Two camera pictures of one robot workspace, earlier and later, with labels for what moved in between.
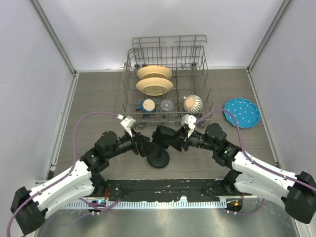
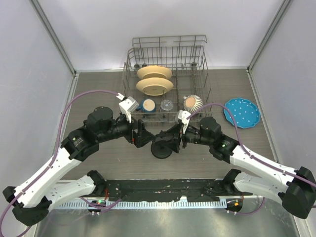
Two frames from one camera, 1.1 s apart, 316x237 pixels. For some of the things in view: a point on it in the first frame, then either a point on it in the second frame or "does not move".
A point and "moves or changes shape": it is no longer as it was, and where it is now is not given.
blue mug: x=147 y=105 does not move
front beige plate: x=154 y=86 does not move
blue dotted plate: x=247 y=113 does not move
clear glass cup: x=167 y=104 does not move
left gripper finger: x=144 y=139 to x=142 y=131
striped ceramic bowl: x=193 y=103 does not move
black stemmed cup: x=158 y=158 moves or changes shape
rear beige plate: x=154 y=71 does not move
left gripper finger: x=147 y=147 to x=146 y=137
